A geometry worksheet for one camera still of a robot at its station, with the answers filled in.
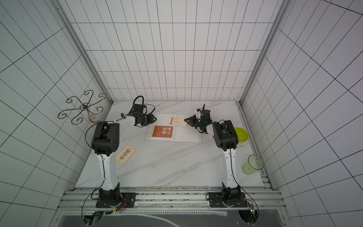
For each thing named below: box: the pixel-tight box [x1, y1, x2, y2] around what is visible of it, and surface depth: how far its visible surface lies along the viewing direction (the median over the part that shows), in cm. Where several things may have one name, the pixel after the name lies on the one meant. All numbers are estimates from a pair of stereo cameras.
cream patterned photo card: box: [114, 142, 138, 167], surface depth 92 cm
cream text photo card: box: [169, 114, 189, 127], surface depth 106 cm
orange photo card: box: [151, 124, 174, 139], surface depth 100 cm
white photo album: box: [144, 113, 203, 143], surface depth 101 cm
